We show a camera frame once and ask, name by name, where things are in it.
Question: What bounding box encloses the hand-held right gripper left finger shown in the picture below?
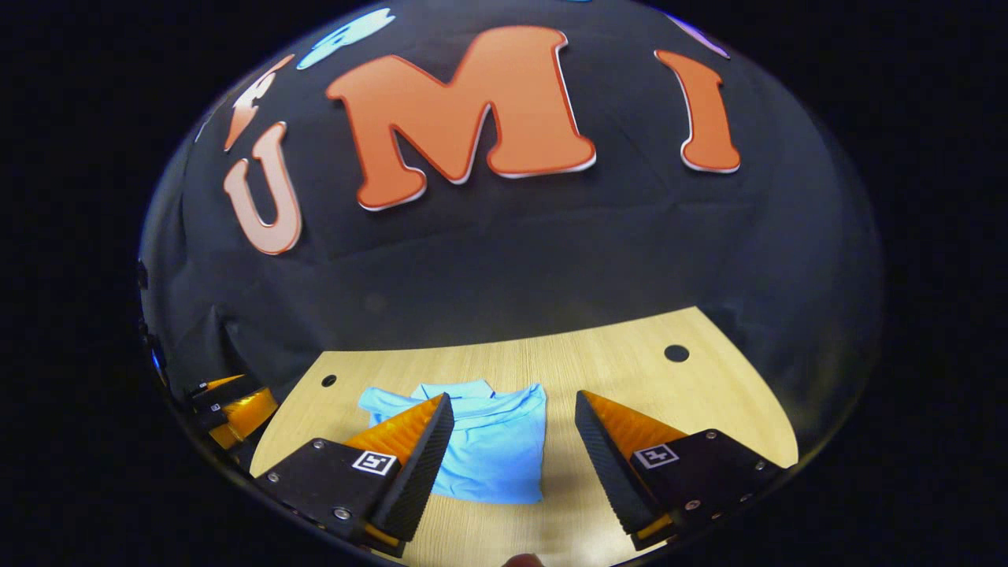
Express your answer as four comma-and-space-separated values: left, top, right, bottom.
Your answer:
252, 392, 456, 558

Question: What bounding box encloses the black backdrop cloth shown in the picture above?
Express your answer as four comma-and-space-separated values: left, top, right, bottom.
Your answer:
138, 0, 883, 473

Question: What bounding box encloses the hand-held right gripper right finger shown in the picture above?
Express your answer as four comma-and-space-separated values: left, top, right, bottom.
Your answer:
575, 390, 788, 552

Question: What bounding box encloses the light blue T-shirt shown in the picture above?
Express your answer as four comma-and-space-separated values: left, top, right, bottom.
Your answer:
358, 379, 548, 505

